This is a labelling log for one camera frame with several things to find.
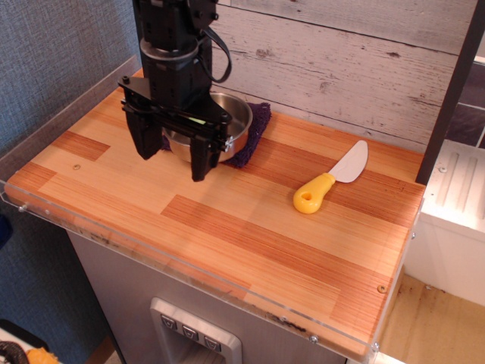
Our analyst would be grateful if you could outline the green toy pear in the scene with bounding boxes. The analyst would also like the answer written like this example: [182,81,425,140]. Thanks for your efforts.
[189,117,206,125]

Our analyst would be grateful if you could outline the silver dispenser panel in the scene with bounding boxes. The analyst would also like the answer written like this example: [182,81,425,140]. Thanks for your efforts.
[150,297,243,363]

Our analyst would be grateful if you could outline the orange object bottom left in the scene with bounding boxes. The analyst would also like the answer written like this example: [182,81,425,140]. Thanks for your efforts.
[27,347,60,364]

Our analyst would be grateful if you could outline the dark right frame post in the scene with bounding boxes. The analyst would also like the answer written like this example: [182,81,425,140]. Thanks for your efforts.
[415,0,484,185]

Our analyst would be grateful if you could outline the clear acrylic edge guard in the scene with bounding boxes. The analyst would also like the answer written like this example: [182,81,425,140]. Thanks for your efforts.
[5,172,424,362]

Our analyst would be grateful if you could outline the yellow handled toy knife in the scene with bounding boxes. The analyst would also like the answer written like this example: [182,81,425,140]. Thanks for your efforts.
[293,140,368,214]

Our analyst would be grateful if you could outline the purple knitted cloth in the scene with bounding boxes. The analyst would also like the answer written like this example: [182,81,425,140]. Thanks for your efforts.
[161,101,273,170]

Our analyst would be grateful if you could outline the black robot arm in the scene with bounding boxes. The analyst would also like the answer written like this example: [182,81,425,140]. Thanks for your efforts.
[118,1,232,182]

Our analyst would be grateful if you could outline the white toy sink unit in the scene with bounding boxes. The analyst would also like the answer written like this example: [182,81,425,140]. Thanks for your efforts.
[404,140,484,305]

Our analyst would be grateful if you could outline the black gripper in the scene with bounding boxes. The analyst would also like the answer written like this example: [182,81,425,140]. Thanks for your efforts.
[119,37,232,182]

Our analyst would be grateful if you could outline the grey toy fridge cabinet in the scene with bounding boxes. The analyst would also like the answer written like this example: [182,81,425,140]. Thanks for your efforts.
[68,233,346,363]

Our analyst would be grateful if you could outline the stainless steel pot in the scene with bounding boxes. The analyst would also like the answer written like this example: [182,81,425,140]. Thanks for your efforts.
[162,93,253,162]

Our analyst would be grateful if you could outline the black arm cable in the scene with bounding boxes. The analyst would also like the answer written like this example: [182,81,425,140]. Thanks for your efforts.
[196,26,233,84]

